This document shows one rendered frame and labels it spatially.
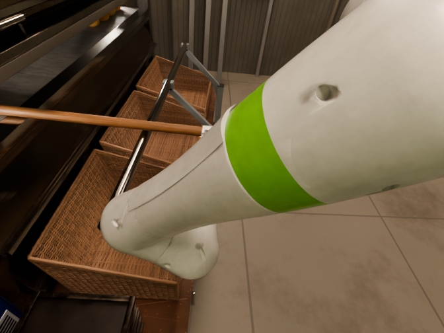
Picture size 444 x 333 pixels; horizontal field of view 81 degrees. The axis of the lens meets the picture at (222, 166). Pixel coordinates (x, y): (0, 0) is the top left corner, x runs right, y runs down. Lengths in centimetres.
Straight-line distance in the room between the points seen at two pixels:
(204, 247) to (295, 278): 148
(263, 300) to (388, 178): 168
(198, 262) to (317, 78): 40
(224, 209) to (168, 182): 8
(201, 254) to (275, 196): 32
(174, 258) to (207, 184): 26
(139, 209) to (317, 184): 25
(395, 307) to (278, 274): 75
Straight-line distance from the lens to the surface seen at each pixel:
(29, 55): 77
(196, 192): 26
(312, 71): 17
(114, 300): 88
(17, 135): 98
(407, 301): 225
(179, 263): 49
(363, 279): 216
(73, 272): 106
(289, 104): 17
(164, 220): 33
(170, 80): 117
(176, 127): 81
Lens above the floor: 167
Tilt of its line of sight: 43 degrees down
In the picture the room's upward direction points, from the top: 8 degrees clockwise
